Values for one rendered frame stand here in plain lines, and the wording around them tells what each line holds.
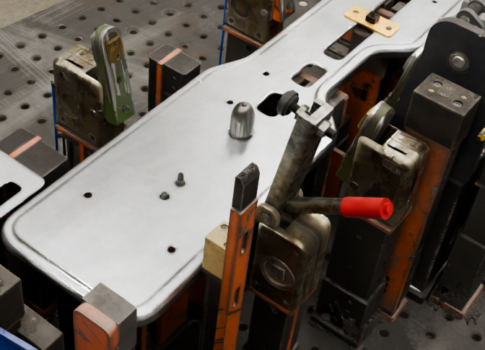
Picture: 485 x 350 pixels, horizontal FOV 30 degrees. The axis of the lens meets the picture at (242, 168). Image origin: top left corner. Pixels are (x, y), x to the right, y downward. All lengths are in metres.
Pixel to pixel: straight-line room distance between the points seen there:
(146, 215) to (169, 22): 0.86
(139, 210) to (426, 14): 0.62
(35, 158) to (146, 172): 0.15
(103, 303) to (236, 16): 0.80
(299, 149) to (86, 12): 1.05
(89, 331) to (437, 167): 0.57
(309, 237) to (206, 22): 0.96
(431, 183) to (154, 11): 0.90
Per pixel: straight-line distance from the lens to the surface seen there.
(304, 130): 0.91
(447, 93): 1.13
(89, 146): 1.27
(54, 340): 0.97
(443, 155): 1.16
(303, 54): 1.34
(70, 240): 1.05
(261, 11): 1.43
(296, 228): 1.01
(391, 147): 1.11
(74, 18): 1.89
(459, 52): 1.14
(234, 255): 0.92
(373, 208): 0.93
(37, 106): 1.68
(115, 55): 1.16
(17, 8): 3.15
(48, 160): 1.17
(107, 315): 0.74
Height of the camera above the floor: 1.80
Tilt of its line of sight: 44 degrees down
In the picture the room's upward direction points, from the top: 7 degrees clockwise
